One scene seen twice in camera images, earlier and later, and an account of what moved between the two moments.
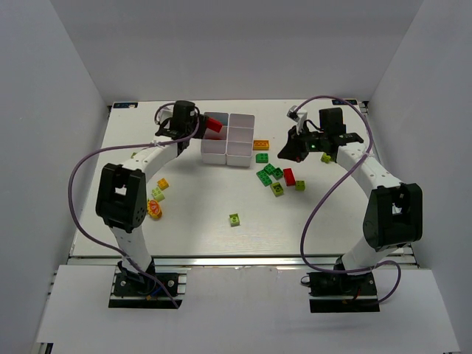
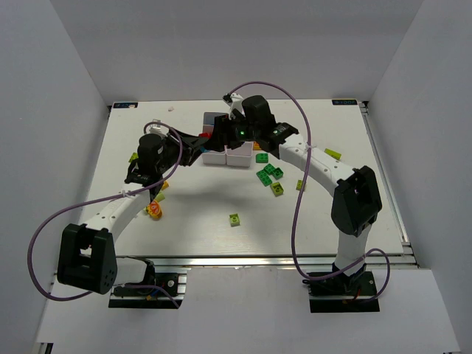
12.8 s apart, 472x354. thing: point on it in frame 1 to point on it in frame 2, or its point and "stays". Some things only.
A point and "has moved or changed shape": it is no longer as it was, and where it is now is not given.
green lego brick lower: (264, 177) stays
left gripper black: (201, 126) to (186, 152)
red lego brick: (289, 177) has moved or changed shape
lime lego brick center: (234, 220) stays
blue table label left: (125, 105) stays
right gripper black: (300, 144) to (224, 132)
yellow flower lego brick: (154, 209) stays
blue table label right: (341, 102) stays
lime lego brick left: (157, 194) stays
